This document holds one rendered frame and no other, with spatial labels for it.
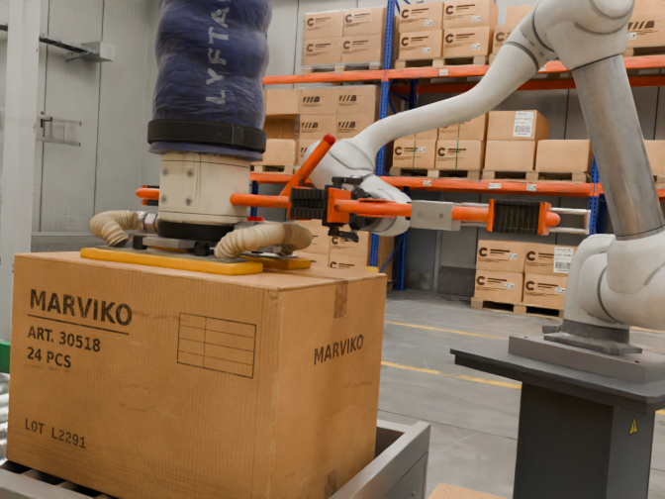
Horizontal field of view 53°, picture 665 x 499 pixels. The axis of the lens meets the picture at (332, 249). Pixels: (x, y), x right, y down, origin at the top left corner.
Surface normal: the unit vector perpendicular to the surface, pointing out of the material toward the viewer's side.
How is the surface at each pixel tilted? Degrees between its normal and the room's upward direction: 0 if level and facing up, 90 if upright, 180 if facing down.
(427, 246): 90
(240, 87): 74
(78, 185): 90
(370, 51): 90
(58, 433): 90
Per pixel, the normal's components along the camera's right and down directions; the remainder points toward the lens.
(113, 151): 0.88, 0.08
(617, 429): 0.66, 0.08
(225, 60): 0.30, 0.39
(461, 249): -0.47, 0.02
